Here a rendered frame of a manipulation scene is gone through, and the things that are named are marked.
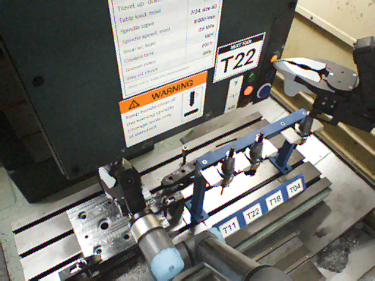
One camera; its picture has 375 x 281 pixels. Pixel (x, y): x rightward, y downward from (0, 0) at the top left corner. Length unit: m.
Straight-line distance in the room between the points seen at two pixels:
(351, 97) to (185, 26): 0.31
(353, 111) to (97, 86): 0.45
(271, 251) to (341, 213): 0.37
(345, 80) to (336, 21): 0.82
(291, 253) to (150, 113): 1.07
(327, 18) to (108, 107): 1.13
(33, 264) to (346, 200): 1.29
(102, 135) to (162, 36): 0.18
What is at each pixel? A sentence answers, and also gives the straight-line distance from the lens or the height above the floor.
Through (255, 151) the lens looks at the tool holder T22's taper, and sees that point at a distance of 0.98.
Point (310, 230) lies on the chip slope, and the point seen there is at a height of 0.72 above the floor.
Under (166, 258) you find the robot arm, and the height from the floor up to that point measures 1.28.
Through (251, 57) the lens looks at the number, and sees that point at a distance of 0.57.
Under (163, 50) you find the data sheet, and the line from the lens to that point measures 0.45.
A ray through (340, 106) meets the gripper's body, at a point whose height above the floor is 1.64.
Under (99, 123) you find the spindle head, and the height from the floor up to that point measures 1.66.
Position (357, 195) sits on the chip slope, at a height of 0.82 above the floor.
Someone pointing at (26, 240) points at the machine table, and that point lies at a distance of 1.30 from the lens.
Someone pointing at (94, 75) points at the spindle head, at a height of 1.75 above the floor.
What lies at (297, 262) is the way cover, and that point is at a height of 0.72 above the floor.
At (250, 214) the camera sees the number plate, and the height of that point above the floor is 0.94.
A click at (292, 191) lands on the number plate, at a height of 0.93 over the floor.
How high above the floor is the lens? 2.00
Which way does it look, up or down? 50 degrees down
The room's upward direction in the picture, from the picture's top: 4 degrees clockwise
